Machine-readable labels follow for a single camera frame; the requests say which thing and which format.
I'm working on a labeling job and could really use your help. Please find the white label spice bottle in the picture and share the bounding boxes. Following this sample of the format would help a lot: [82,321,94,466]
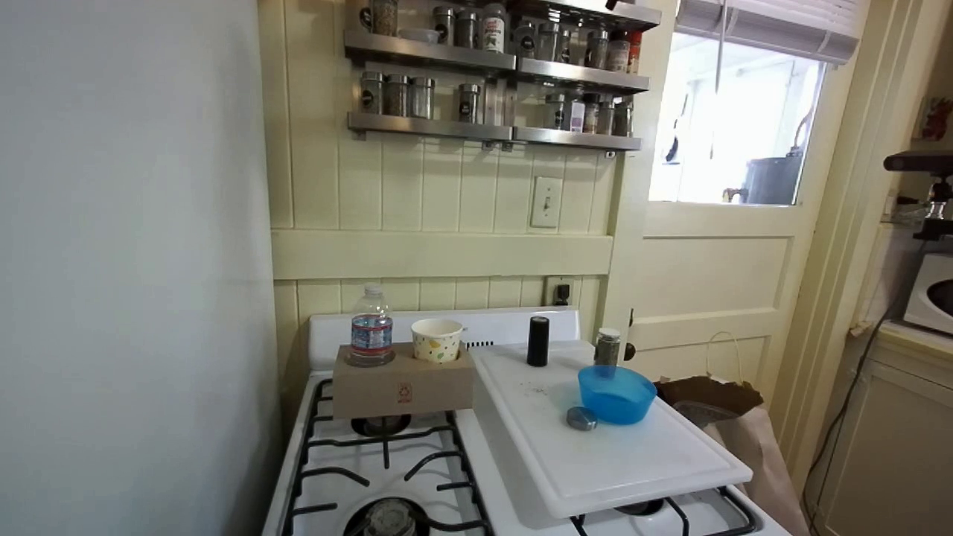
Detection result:
[477,0,511,55]

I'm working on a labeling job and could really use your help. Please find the clear plastic water bottle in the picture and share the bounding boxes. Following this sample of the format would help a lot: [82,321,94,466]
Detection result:
[348,283,395,368]

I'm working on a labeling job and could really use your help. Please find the white gas stove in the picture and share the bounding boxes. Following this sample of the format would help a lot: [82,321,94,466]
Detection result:
[259,303,791,536]

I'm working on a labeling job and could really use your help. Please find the patterned white paper cup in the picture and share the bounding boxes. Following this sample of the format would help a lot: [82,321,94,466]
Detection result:
[407,316,468,365]

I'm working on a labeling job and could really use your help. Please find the black pepper shaker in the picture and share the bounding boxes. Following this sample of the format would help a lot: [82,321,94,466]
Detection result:
[524,312,552,368]

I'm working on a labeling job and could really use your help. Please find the brown cardboard box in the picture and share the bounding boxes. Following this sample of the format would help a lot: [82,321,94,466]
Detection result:
[329,343,480,420]

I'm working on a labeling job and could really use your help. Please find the spice jar with pale lid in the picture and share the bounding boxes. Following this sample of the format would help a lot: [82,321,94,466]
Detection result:
[588,325,624,371]

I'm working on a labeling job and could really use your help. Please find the glass spice jar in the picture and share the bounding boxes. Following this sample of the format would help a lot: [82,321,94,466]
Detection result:
[611,91,640,140]
[357,69,387,118]
[541,85,575,134]
[588,90,617,137]
[569,85,596,134]
[380,70,413,118]
[584,17,612,69]
[532,5,566,63]
[605,24,633,75]
[511,9,539,58]
[451,78,488,127]
[451,3,481,51]
[427,0,457,48]
[557,11,588,66]
[407,75,439,122]

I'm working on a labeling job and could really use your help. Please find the round metal lid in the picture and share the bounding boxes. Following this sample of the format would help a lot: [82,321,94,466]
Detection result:
[561,405,602,435]

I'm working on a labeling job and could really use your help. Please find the round metal stove burner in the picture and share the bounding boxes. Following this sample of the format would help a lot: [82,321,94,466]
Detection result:
[338,493,430,536]
[612,496,670,522]
[344,411,417,440]

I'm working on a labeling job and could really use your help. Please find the blue plastic bowl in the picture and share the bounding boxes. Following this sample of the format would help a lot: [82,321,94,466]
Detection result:
[575,361,661,428]

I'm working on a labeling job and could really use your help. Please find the black stove grate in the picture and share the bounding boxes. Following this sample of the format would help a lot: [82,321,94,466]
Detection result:
[569,481,767,536]
[283,376,496,536]

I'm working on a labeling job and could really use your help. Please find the white plastic cutting board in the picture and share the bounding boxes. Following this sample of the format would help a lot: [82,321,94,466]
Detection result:
[468,340,757,522]

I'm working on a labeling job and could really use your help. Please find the cream panel door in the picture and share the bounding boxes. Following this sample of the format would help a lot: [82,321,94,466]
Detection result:
[602,0,877,402]

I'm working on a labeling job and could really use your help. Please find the metal mug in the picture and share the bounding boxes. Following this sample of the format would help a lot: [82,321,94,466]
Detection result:
[357,0,402,39]

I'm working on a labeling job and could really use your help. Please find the glass door window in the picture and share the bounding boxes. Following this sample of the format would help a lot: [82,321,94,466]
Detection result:
[646,27,828,210]

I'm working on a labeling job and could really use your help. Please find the dark blue bucket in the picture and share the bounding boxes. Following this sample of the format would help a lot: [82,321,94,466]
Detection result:
[740,142,807,209]

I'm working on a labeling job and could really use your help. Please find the brown paper bag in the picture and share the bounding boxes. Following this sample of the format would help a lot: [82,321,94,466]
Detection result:
[655,371,813,536]

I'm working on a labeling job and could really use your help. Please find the white refrigerator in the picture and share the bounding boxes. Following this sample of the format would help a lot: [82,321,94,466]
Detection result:
[0,0,283,536]

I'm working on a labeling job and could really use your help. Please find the white window blind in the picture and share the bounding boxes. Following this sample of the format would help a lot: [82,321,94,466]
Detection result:
[672,0,862,69]

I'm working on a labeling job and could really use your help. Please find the cream base cabinet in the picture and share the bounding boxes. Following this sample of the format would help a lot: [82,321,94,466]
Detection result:
[807,318,953,536]

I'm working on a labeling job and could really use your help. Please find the white microwave oven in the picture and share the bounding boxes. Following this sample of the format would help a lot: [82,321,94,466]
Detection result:
[899,251,953,340]

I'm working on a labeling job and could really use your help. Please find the black countertop appliance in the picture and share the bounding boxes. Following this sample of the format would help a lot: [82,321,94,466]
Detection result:
[880,140,953,240]

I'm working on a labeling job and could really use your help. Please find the cream wall outlet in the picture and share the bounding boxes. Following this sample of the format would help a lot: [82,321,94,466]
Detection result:
[544,276,576,309]

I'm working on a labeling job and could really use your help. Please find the cream light switch plate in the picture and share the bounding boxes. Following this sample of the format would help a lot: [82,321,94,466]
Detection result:
[527,172,566,231]

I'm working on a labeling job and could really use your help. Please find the black appliance cord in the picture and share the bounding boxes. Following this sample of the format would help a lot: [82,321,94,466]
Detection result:
[801,303,893,501]

